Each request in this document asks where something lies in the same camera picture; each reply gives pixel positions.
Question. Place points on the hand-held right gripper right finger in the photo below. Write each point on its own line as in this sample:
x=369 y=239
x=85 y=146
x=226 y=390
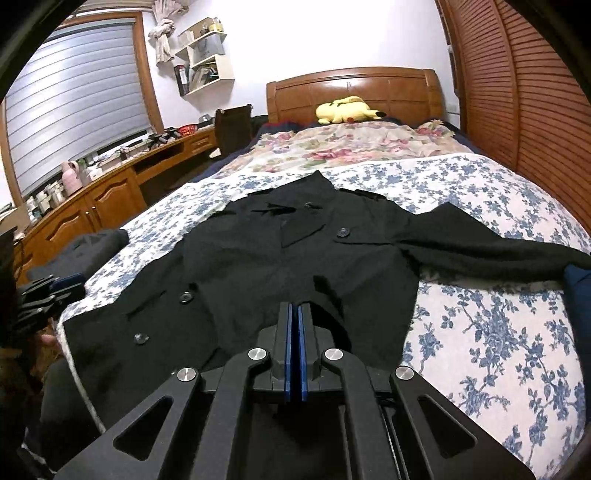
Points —
x=302 y=350

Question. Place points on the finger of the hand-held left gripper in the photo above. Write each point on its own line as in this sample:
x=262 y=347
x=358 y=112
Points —
x=67 y=282
x=37 y=318

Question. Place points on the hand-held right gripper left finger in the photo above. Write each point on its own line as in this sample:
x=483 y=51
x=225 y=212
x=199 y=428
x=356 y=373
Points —
x=289 y=350

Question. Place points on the black coat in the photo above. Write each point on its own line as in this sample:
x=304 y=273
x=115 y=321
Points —
x=277 y=258

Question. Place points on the person's left hand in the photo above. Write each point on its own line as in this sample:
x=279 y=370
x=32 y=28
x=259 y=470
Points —
x=48 y=340

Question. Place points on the dark grey folded garment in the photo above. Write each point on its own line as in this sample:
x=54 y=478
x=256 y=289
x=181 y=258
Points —
x=92 y=247

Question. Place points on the group of white jars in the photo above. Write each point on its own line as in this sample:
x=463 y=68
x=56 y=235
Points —
x=44 y=198

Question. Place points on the person's dark clothing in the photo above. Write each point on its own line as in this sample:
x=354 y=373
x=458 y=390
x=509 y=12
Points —
x=51 y=406

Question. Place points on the wooden desk cabinet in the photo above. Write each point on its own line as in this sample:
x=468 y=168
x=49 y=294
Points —
x=111 y=194

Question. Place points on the white box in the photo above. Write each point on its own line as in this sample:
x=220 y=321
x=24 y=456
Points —
x=94 y=171

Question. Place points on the black device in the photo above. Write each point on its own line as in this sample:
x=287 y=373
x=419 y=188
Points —
x=161 y=136

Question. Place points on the grey window blind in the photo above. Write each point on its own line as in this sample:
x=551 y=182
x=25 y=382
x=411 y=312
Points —
x=78 y=101

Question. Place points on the blue floral bedspread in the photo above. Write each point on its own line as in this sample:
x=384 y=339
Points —
x=485 y=346

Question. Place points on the red basket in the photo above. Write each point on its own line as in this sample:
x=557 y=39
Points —
x=187 y=130

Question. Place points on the pink floral quilt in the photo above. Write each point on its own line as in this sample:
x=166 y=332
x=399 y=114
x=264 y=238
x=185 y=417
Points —
x=332 y=147

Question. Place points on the metal bowl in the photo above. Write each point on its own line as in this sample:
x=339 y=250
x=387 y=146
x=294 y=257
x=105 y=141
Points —
x=205 y=119

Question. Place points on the dark covered chair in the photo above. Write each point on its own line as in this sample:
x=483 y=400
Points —
x=233 y=129

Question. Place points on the yellow plush toy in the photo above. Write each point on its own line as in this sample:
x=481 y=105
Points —
x=341 y=110

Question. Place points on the hanging beige cloth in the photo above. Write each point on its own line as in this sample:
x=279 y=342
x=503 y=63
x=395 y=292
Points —
x=162 y=41

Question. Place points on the wooden headboard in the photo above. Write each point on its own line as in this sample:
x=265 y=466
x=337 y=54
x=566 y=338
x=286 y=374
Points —
x=392 y=92

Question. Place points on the navy blue cloth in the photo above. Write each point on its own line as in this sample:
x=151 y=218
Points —
x=579 y=300

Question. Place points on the louvered wooden wardrobe doors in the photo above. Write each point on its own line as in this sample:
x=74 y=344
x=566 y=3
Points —
x=531 y=115

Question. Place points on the wooden window frame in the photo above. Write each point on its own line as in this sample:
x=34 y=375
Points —
x=145 y=69

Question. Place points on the white wall shelf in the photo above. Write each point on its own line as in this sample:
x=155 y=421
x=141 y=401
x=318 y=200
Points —
x=221 y=69

